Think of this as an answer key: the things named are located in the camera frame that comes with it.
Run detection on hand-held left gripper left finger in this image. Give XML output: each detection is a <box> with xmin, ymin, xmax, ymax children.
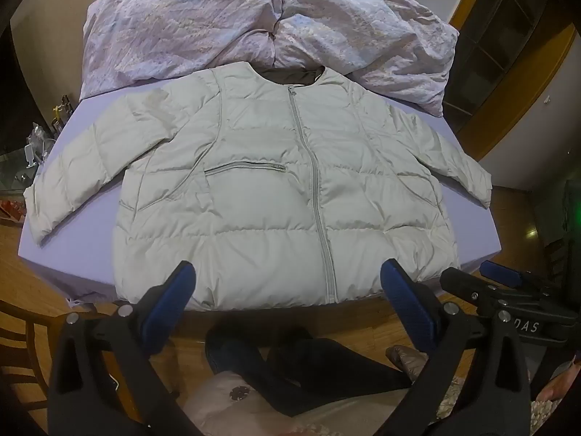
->
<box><xmin>48</xmin><ymin>260</ymin><xmax>200</xmax><ymax>436</ymax></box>

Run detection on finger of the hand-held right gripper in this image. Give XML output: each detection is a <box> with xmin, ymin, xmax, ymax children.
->
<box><xmin>439</xmin><ymin>267</ymin><xmax>523</xmax><ymax>310</ymax></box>
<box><xmin>480</xmin><ymin>260</ymin><xmax>568</xmax><ymax>298</ymax></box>

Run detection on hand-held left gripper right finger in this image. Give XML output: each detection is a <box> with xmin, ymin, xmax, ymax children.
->
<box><xmin>380</xmin><ymin>258</ymin><xmax>534</xmax><ymax>436</ymax></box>

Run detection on beige puffer jacket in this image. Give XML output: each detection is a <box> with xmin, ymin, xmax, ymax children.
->
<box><xmin>24</xmin><ymin>61</ymin><xmax>495</xmax><ymax>306</ymax></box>

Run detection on person's right hand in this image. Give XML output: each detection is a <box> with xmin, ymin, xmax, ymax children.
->
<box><xmin>538</xmin><ymin>361</ymin><xmax>581</xmax><ymax>403</ymax></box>

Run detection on brown quilted slipper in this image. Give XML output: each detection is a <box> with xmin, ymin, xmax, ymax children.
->
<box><xmin>385</xmin><ymin>344</ymin><xmax>432</xmax><ymax>382</ymax></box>

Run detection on person's floral clothing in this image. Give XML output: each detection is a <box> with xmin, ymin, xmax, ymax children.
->
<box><xmin>442</xmin><ymin>386</ymin><xmax>581</xmax><ymax>436</ymax></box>

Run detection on bed with lavender sheet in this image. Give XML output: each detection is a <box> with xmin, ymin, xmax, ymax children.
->
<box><xmin>17</xmin><ymin>79</ymin><xmax>502</xmax><ymax>305</ymax></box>

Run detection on person's dark trousers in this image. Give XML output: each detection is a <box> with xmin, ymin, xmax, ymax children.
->
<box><xmin>204</xmin><ymin>318</ymin><xmax>416</xmax><ymax>419</ymax></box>

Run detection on person's beige coat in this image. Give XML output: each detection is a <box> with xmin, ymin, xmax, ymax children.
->
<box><xmin>182</xmin><ymin>370</ymin><xmax>409</xmax><ymax>436</ymax></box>

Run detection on wooden chair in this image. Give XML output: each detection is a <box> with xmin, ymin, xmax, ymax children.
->
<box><xmin>0</xmin><ymin>300</ymin><xmax>98</xmax><ymax>396</ymax></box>

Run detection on red printed packet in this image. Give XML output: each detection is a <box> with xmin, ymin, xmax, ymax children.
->
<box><xmin>0</xmin><ymin>199</ymin><xmax>24</xmax><ymax>222</ymax></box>

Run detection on dark glass door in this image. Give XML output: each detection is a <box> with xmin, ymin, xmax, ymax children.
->
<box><xmin>458</xmin><ymin>0</ymin><xmax>568</xmax><ymax>123</ymax></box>

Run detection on pink floral quilt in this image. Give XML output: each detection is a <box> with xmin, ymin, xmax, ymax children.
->
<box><xmin>79</xmin><ymin>0</ymin><xmax>459</xmax><ymax>119</ymax></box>

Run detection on wooden door frame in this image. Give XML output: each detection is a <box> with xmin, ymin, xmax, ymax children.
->
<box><xmin>365</xmin><ymin>0</ymin><xmax>581</xmax><ymax>160</ymax></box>

